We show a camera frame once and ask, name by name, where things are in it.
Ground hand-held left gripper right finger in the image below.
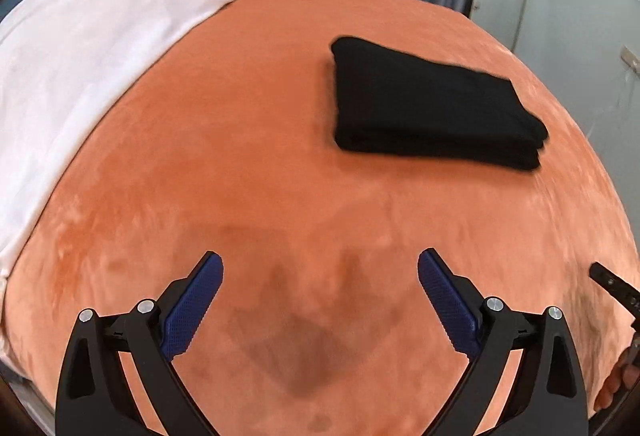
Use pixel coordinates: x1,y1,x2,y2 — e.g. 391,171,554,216
417,247,588,436

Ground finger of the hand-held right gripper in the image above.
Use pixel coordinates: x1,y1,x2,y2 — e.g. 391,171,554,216
589,261,640,317

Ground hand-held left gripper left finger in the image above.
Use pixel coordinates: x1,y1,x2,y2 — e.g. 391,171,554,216
55,250,225,436

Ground black pants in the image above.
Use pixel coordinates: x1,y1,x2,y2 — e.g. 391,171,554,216
330,35,551,173

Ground person's right hand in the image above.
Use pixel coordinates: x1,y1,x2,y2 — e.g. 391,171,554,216
592,348,633,414

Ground orange blanket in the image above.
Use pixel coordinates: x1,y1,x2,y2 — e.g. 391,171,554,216
0,0,640,436

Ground pale pink bed sheet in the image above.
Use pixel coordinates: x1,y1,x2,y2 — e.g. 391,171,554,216
0,0,273,277

